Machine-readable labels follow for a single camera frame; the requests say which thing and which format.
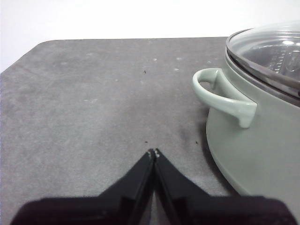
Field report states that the glass lid with metal knob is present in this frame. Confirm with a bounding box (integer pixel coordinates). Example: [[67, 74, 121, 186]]
[[225, 20, 300, 94]]

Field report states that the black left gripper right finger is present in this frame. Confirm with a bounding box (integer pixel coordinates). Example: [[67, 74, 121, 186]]
[[153, 147, 298, 225]]

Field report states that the pale green electric steamer pot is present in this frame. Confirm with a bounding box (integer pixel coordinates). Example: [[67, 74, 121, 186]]
[[192, 50, 300, 197]]

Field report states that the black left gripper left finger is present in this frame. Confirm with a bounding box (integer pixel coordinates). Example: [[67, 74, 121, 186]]
[[10, 148, 156, 225]]

